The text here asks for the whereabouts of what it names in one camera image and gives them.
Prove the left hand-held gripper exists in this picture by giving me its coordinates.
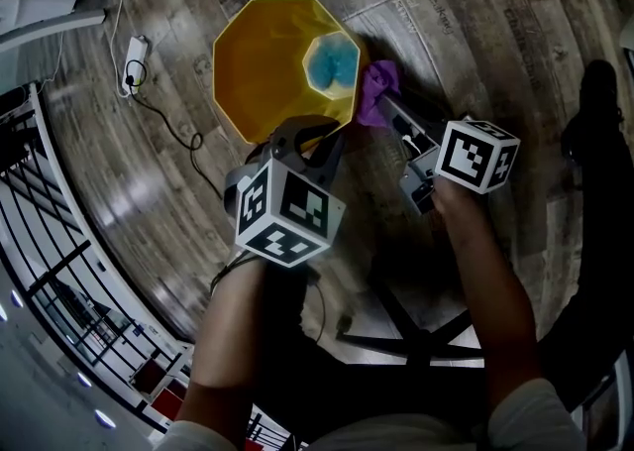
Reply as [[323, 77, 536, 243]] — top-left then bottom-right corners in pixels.
[[225, 115, 347, 269]]

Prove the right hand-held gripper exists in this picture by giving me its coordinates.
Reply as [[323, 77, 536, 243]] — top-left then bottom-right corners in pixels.
[[383, 101, 521, 216]]

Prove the purple cloth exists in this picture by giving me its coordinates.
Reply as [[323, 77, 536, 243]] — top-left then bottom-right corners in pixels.
[[355, 59, 402, 128]]

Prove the yellow plastic bucket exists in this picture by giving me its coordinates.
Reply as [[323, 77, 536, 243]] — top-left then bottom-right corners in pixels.
[[211, 0, 371, 146]]

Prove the person's right forearm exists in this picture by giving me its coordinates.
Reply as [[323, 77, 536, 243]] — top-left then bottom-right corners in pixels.
[[430, 180, 541, 410]]

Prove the person's left forearm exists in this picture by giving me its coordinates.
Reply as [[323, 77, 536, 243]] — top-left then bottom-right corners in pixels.
[[175, 250, 271, 428]]

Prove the blue crumpled wad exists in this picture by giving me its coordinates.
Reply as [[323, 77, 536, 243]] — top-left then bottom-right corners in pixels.
[[306, 37, 360, 96]]

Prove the black wrist band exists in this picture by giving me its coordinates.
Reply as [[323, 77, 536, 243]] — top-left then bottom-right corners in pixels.
[[210, 253, 264, 291]]

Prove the person's black right shoe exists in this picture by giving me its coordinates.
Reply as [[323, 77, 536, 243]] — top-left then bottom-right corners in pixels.
[[578, 59, 625, 119]]

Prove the white power strip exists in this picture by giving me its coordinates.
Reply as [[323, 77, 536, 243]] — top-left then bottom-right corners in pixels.
[[122, 35, 149, 96]]

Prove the person's right leg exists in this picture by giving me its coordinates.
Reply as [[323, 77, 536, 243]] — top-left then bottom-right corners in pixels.
[[537, 111, 634, 410]]

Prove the dark red box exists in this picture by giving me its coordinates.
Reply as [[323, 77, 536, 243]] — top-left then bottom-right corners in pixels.
[[131, 359, 164, 395]]

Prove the black metal railing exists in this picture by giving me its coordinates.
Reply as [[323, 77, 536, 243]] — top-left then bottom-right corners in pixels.
[[0, 84, 194, 420]]

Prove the red board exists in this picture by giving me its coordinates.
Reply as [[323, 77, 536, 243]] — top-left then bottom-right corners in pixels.
[[151, 387, 187, 415]]

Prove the person's white shirt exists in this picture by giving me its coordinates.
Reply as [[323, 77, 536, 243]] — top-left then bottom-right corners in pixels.
[[158, 379, 585, 451]]

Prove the black power cable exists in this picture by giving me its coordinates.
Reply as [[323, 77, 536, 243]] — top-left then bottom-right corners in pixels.
[[124, 59, 224, 200]]

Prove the white power cable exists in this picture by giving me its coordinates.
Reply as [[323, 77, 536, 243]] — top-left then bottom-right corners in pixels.
[[106, 0, 131, 78]]

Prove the thin white cable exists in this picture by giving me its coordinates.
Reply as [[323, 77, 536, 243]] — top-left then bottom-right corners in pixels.
[[37, 32, 66, 88]]

